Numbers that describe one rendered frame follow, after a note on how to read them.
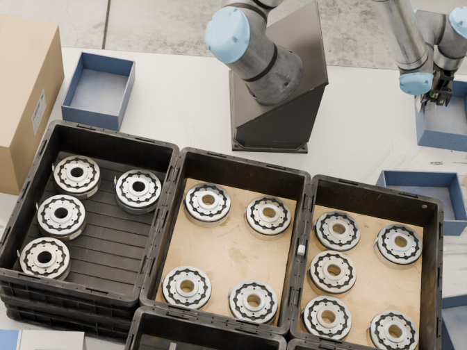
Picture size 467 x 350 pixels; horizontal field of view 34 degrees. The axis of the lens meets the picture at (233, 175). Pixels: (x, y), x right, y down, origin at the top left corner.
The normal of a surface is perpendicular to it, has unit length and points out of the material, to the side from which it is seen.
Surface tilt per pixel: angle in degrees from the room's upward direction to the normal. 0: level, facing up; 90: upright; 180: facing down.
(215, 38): 46
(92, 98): 0
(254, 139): 90
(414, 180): 90
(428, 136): 90
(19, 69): 0
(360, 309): 0
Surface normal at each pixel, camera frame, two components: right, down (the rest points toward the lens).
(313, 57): -0.61, -0.43
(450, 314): 0.11, -0.57
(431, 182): 0.04, 0.82
